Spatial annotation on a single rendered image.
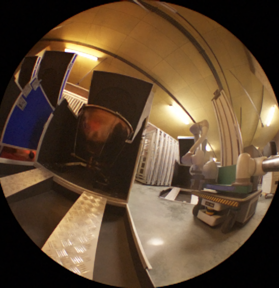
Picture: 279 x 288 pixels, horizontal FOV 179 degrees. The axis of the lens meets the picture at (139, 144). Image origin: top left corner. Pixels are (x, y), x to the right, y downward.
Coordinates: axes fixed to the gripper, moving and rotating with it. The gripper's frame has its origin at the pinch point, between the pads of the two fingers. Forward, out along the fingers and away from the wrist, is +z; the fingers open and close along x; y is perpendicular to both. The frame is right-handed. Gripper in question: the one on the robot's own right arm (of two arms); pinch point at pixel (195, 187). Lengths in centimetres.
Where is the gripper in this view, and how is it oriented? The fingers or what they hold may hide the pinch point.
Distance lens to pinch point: 96.7
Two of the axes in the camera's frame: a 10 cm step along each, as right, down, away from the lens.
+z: -2.3, 9.3, -2.8
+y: 9.7, 2.3, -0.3
